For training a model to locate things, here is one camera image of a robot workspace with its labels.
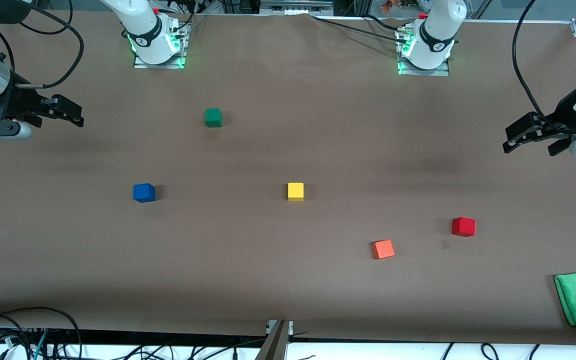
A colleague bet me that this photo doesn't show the black looped floor cable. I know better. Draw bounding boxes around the black looped floor cable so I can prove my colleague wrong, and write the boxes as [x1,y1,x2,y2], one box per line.
[480,342,540,360]

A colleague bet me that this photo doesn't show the orange cube block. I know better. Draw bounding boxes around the orange cube block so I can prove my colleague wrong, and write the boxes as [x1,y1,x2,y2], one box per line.
[372,239,396,260]

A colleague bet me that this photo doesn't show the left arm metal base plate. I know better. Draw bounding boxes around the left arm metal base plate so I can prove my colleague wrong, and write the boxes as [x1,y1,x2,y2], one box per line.
[396,26,452,77]

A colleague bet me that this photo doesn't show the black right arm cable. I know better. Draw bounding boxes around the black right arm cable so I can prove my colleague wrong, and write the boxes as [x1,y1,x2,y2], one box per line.
[0,0,86,90]

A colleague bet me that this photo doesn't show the black base cable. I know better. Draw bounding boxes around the black base cable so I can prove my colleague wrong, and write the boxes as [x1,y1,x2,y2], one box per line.
[309,14,411,42]
[160,0,208,32]
[362,14,411,32]

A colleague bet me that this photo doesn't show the blue cube block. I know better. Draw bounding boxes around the blue cube block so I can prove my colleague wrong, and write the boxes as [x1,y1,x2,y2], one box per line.
[133,183,156,203]

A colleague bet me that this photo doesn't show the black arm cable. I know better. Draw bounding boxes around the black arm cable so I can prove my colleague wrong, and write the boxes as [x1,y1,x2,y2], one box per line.
[0,0,86,90]
[512,0,571,134]

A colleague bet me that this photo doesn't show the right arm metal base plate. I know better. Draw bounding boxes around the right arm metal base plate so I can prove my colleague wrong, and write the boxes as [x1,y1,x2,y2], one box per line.
[133,19,189,70]

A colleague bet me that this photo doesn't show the teal floor cable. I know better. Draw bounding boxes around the teal floor cable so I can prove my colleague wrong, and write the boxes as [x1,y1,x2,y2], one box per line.
[32,329,50,360]

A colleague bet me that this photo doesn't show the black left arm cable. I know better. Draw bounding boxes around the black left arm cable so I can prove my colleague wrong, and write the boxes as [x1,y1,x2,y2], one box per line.
[512,0,571,134]

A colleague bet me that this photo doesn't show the grey metal background box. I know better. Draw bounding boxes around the grey metal background box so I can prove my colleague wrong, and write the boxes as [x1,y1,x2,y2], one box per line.
[260,0,335,16]

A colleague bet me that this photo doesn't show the black floor cable loop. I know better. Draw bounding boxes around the black floor cable loop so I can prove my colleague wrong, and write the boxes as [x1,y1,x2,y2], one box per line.
[0,306,83,360]

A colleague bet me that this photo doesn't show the red cube block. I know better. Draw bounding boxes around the red cube block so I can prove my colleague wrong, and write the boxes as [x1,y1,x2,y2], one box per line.
[451,216,477,238]

